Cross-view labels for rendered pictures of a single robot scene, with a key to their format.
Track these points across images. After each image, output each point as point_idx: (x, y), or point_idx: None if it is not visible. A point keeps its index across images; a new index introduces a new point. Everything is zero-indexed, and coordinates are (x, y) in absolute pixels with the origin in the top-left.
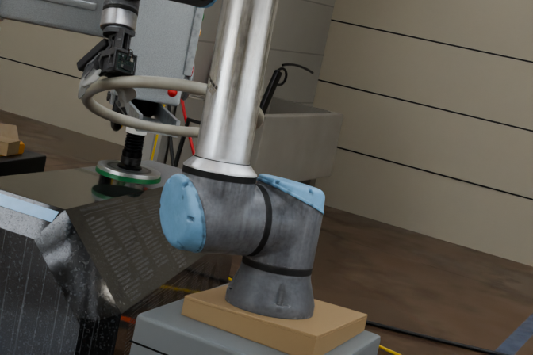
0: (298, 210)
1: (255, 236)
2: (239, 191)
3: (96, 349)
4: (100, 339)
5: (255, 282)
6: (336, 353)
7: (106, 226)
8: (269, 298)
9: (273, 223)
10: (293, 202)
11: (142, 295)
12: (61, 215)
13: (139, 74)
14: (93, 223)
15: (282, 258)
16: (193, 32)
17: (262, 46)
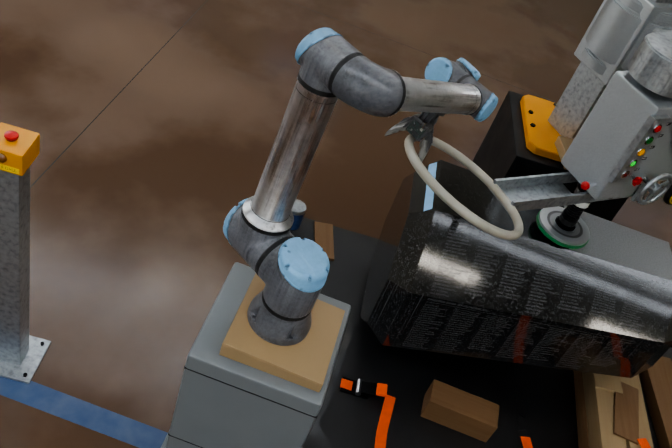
0: (277, 271)
1: (251, 264)
2: (247, 230)
3: (391, 300)
4: (395, 297)
5: (259, 294)
6: (251, 371)
7: (469, 241)
8: (252, 308)
9: (261, 265)
10: (277, 264)
11: (449, 298)
12: (431, 211)
13: (580, 158)
14: (455, 232)
15: (265, 292)
16: (628, 149)
17: (284, 150)
